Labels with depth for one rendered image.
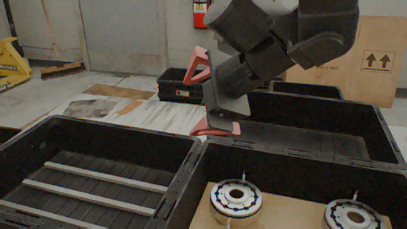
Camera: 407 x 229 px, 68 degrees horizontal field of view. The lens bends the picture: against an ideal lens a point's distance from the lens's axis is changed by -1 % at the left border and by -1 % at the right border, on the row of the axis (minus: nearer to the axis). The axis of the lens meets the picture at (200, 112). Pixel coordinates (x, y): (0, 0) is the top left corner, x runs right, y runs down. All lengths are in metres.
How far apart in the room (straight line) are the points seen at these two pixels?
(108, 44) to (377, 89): 2.90
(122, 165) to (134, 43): 2.93
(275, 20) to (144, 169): 0.51
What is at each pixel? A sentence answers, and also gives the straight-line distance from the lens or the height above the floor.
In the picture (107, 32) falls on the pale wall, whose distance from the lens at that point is 3.75.
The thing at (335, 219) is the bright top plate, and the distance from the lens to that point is 0.62.
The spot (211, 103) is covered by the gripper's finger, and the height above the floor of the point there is 1.10.
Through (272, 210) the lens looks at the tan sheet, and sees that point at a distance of 0.65.
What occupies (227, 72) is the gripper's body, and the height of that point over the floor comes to 1.14.
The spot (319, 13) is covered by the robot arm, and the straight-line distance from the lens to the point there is 0.34.
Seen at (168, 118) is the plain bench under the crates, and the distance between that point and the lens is 1.22.
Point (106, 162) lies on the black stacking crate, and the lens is 0.79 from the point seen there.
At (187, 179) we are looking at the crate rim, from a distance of 0.55.
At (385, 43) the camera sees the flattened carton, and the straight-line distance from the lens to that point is 3.27.
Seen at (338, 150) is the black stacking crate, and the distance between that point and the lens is 0.88.
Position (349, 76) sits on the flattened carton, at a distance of 3.22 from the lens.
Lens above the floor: 1.28
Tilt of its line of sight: 28 degrees down
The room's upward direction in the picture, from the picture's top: straight up
